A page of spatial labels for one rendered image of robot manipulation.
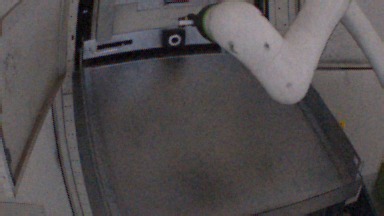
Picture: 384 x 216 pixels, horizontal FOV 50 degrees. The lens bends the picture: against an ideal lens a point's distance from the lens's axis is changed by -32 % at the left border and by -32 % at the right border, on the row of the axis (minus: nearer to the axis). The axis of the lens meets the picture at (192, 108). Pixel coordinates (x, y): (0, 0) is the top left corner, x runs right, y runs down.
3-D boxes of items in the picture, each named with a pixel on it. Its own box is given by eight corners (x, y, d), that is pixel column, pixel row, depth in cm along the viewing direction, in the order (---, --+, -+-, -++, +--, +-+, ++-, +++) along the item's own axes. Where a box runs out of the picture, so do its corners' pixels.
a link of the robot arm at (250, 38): (244, -11, 91) (205, 26, 91) (291, 36, 95) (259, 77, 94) (222, -10, 105) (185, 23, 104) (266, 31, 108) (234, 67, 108)
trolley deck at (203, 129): (356, 195, 107) (363, 177, 104) (101, 244, 94) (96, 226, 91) (278, 70, 164) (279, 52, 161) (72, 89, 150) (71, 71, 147)
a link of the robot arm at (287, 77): (308, -23, 113) (329, -28, 102) (336, 10, 116) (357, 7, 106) (237, 74, 104) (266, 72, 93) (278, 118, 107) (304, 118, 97)
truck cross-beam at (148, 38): (263, 43, 162) (263, 26, 159) (82, 59, 150) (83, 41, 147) (257, 37, 166) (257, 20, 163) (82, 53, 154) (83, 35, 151)
